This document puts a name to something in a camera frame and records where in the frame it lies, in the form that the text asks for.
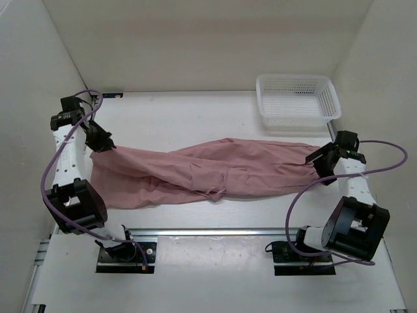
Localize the pink trousers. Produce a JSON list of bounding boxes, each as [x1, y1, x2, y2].
[[90, 138, 318, 209]]

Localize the white plastic basket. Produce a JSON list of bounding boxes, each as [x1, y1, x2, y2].
[[256, 74, 342, 128]]

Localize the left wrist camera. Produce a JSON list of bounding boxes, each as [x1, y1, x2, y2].
[[61, 96, 85, 113]]

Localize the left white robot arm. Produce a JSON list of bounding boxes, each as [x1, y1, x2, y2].
[[41, 108, 137, 261]]

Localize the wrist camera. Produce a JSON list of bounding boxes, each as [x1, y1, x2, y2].
[[334, 130, 360, 152], [61, 96, 85, 113]]

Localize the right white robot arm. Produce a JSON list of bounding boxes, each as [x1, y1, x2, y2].
[[293, 143, 390, 261]]

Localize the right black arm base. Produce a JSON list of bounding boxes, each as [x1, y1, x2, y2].
[[265, 241, 336, 276]]

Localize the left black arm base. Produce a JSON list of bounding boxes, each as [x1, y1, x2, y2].
[[96, 239, 157, 275]]

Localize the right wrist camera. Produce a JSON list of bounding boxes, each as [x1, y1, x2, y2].
[[334, 130, 360, 152]]

